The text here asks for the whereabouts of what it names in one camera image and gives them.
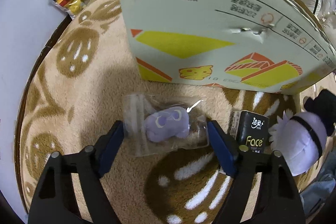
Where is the purple white plush doll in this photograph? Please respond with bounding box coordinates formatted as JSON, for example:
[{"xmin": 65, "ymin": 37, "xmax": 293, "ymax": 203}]
[{"xmin": 269, "ymin": 89, "xmax": 335, "ymax": 177}]

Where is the black Face tissue pack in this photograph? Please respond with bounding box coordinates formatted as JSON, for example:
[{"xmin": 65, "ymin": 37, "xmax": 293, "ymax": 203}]
[{"xmin": 228, "ymin": 110, "xmax": 269, "ymax": 153}]

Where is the purple plush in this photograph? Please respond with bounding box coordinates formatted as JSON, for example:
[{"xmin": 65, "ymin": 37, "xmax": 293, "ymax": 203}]
[{"xmin": 123, "ymin": 93, "xmax": 209, "ymax": 157}]

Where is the beige patterned plush blanket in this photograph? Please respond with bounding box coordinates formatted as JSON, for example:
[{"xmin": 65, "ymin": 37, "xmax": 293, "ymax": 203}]
[{"xmin": 14, "ymin": 0, "xmax": 336, "ymax": 224}]

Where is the printed cardboard box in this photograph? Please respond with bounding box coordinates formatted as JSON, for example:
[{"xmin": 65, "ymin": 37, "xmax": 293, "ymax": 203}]
[{"xmin": 120, "ymin": 0, "xmax": 335, "ymax": 94}]

